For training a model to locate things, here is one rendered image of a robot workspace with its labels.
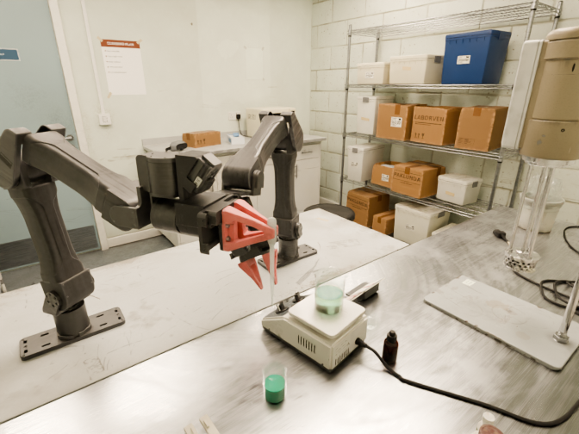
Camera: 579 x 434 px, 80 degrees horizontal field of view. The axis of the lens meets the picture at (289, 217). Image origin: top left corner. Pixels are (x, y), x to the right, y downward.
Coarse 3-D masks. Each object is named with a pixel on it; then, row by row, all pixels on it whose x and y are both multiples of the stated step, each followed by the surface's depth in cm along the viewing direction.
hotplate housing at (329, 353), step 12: (264, 324) 78; (276, 324) 74; (288, 324) 71; (300, 324) 70; (360, 324) 71; (276, 336) 76; (288, 336) 72; (300, 336) 70; (312, 336) 67; (324, 336) 67; (348, 336) 68; (360, 336) 72; (300, 348) 71; (312, 348) 68; (324, 348) 65; (336, 348) 65; (348, 348) 69; (312, 360) 69; (324, 360) 66; (336, 360) 67
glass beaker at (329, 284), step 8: (320, 272) 72; (328, 272) 72; (336, 272) 72; (344, 272) 70; (320, 280) 72; (328, 280) 73; (336, 280) 72; (344, 280) 68; (320, 288) 68; (328, 288) 67; (336, 288) 67; (344, 288) 69; (320, 296) 68; (328, 296) 68; (336, 296) 68; (320, 304) 69; (328, 304) 68; (336, 304) 68; (320, 312) 70; (328, 312) 69; (336, 312) 69
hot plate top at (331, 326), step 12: (312, 300) 75; (348, 300) 75; (300, 312) 71; (312, 312) 71; (348, 312) 71; (360, 312) 71; (312, 324) 67; (324, 324) 67; (336, 324) 67; (348, 324) 67; (336, 336) 65
